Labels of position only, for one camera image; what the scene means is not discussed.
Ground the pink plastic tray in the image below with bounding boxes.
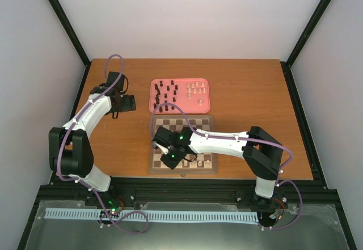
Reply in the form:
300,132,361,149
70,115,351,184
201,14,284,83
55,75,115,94
149,78,210,114

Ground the light blue cable duct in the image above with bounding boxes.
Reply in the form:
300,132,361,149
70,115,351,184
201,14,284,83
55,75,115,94
44,208,258,224

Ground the wooden chess board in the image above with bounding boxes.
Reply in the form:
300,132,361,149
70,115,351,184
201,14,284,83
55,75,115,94
149,115,217,176

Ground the black aluminium frame base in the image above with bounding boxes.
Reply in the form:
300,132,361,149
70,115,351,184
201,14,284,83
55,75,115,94
18,62,357,249

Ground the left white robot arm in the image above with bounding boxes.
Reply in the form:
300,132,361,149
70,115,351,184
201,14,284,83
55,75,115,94
48,72,136,206

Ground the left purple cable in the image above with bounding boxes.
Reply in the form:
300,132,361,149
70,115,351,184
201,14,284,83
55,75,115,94
56,53,150,235

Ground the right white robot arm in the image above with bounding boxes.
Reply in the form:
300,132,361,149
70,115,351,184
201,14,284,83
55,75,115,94
151,126,283,199

